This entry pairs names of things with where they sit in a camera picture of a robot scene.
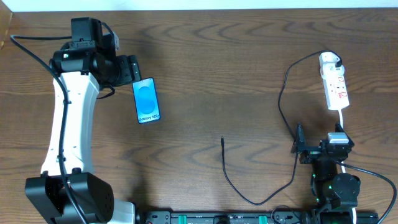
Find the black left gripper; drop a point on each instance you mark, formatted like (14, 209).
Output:
(134, 68)

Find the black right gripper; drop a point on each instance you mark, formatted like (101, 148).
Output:
(314, 152)

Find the blue screen Galaxy smartphone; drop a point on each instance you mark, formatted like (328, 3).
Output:
(146, 101)

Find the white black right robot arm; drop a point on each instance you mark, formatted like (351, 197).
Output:
(336, 192)

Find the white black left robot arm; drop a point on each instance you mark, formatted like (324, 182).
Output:
(67, 190)

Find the white power strip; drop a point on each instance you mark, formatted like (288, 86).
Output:
(335, 88)

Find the white USB wall charger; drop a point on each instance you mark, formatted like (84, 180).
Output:
(330, 70)

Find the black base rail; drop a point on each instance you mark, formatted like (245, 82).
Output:
(277, 216)

